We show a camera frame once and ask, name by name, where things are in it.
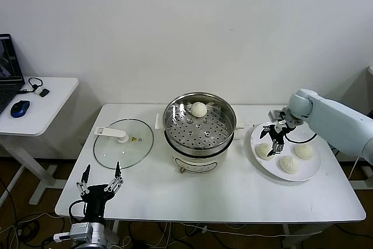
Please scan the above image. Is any glass lid with white handle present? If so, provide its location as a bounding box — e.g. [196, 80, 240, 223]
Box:
[93, 118, 154, 170]

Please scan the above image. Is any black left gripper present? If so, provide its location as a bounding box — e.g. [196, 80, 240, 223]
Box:
[75, 160, 125, 218]

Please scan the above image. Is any white round plate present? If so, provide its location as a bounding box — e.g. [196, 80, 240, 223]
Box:
[249, 122, 322, 182]

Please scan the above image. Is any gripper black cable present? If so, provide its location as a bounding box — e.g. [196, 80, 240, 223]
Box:
[68, 199, 88, 223]
[284, 131, 319, 146]

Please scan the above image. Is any small black white dongle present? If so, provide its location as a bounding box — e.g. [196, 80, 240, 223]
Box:
[33, 87, 50, 99]

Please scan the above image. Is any black earphone cable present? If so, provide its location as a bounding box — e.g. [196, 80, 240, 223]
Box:
[17, 77, 44, 94]

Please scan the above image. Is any black laptop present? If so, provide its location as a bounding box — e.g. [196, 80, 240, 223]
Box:
[0, 33, 26, 115]

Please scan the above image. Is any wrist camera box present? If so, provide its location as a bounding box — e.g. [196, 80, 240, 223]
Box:
[54, 222, 93, 244]
[268, 109, 288, 124]

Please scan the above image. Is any stainless steel steamer basket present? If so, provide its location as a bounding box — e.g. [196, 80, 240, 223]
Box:
[162, 92, 237, 156]

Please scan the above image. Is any white electric cooking pot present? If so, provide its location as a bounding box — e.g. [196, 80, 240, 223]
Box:
[153, 111, 245, 176]

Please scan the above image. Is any black floor cable coil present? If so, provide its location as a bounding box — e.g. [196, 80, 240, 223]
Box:
[0, 212, 66, 249]

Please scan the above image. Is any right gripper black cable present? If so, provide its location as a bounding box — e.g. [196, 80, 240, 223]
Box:
[284, 131, 319, 146]

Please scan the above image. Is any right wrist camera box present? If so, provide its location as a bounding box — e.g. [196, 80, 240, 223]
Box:
[268, 109, 288, 124]

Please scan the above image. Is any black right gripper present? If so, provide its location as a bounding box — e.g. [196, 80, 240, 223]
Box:
[259, 122, 295, 157]

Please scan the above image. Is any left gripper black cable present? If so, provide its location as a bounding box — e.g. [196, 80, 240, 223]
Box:
[68, 199, 88, 223]

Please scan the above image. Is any blue computer mouse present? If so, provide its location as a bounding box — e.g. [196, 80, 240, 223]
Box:
[10, 100, 31, 118]

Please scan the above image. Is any white steamed baozi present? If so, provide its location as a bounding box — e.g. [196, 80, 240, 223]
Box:
[191, 101, 208, 118]
[293, 143, 315, 161]
[255, 143, 276, 161]
[279, 155, 300, 174]

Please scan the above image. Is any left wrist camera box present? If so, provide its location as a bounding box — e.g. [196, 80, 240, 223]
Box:
[54, 222, 93, 244]

